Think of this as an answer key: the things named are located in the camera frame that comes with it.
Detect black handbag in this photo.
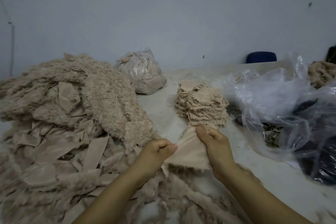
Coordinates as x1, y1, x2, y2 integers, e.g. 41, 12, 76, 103
325, 45, 336, 64

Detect beige fur pile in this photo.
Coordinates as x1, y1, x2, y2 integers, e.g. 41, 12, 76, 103
307, 61, 336, 90

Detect beige scrap strips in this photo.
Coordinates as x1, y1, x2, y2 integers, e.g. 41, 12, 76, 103
126, 166, 253, 224

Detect person's right hand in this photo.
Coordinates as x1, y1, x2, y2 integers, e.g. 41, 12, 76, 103
196, 124, 237, 180

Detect stack of sorted beige pieces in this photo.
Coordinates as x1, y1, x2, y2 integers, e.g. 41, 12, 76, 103
175, 80, 208, 119

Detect large pile beige fabric scraps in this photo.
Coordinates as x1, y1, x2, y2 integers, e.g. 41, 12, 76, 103
0, 53, 158, 224

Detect blue chair back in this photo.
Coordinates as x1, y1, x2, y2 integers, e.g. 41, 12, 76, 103
246, 51, 278, 64

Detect clear bag of beige scraps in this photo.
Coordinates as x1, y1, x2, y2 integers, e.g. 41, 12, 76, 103
115, 48, 168, 95

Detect person's right forearm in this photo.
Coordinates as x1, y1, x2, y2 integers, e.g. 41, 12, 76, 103
218, 164, 315, 224

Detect large clear plastic bag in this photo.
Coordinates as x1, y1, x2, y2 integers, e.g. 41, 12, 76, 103
223, 56, 336, 185

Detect person's left hand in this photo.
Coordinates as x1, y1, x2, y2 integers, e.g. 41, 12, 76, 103
132, 138, 179, 180

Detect person's left forearm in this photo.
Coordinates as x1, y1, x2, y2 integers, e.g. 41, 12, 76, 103
73, 168, 153, 224

